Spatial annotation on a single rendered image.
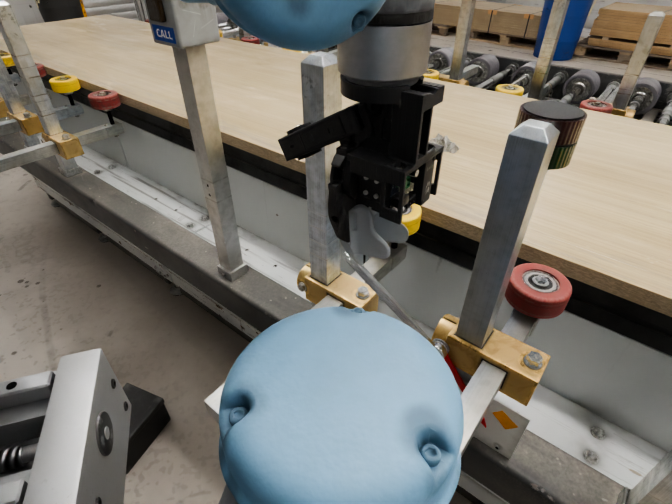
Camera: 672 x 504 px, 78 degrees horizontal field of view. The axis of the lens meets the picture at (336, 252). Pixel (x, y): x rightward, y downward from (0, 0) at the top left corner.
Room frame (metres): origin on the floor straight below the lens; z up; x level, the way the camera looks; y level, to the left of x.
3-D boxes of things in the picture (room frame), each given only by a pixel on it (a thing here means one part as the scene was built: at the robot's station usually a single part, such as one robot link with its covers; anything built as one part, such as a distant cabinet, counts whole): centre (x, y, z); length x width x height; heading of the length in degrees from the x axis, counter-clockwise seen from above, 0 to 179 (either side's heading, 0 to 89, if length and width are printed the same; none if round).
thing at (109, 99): (1.23, 0.68, 0.85); 0.08 x 0.08 x 0.11
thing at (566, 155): (0.40, -0.21, 1.11); 0.06 x 0.06 x 0.02
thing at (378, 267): (0.45, 0.02, 0.81); 0.44 x 0.03 x 0.04; 141
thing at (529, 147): (0.36, -0.18, 0.91); 0.04 x 0.04 x 0.48; 51
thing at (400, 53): (0.38, -0.04, 1.21); 0.08 x 0.08 x 0.05
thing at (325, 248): (0.52, 0.02, 0.93); 0.04 x 0.04 x 0.48; 51
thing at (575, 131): (0.40, -0.21, 1.14); 0.06 x 0.06 x 0.02
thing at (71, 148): (1.13, 0.78, 0.80); 0.14 x 0.06 x 0.05; 51
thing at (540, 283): (0.42, -0.28, 0.85); 0.08 x 0.08 x 0.11
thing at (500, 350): (0.35, -0.20, 0.85); 0.14 x 0.06 x 0.05; 51
